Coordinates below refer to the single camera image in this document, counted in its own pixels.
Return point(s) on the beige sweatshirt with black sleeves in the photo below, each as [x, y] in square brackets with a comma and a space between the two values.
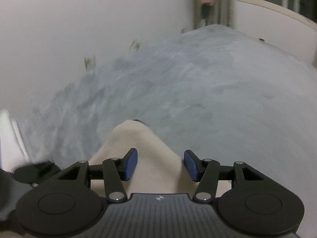
[153, 158]

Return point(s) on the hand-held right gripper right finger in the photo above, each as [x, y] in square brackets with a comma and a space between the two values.
[190, 164]

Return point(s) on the white cloth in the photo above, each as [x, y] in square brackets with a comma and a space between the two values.
[12, 138]

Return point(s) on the grey hanging item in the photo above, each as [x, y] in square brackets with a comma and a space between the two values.
[205, 14]

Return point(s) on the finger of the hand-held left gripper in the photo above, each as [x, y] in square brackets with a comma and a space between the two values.
[34, 172]

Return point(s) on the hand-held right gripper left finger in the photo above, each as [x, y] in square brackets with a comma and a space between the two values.
[130, 164]

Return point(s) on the white wall socket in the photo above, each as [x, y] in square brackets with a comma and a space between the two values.
[89, 63]

